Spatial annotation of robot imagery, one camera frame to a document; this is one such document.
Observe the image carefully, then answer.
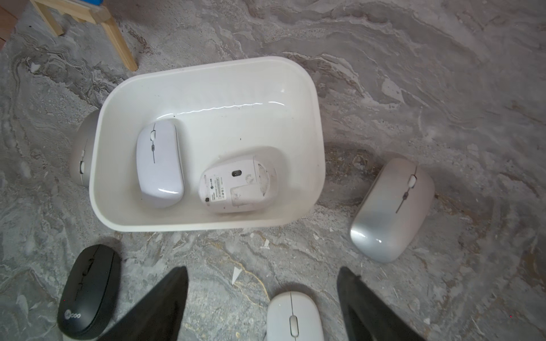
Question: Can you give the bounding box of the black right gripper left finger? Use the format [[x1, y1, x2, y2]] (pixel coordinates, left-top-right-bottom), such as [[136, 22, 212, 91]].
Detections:
[[99, 267, 189, 340]]

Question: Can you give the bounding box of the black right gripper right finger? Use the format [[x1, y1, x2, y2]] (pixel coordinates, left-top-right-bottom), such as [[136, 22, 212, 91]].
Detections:
[[337, 267, 425, 341]]

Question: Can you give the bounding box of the black mouse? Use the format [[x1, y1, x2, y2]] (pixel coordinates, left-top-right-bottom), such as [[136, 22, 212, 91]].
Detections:
[[57, 244, 121, 340]]

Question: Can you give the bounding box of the white mouse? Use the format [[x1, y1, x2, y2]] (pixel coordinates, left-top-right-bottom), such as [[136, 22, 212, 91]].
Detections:
[[136, 120, 185, 208], [266, 291, 324, 341]]

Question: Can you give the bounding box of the silver mouse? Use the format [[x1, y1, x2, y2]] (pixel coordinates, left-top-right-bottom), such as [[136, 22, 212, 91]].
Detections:
[[68, 109, 100, 188], [349, 158, 435, 263]]

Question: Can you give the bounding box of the white mouse underside up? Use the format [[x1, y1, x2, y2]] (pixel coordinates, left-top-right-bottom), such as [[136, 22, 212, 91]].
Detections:
[[198, 154, 279, 213]]

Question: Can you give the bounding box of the white storage box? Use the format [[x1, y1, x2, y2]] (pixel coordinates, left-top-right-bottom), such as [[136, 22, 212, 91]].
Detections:
[[89, 57, 326, 232]]

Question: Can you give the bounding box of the wooden easel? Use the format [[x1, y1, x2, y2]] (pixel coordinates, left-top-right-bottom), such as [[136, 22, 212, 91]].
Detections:
[[29, 0, 139, 72]]

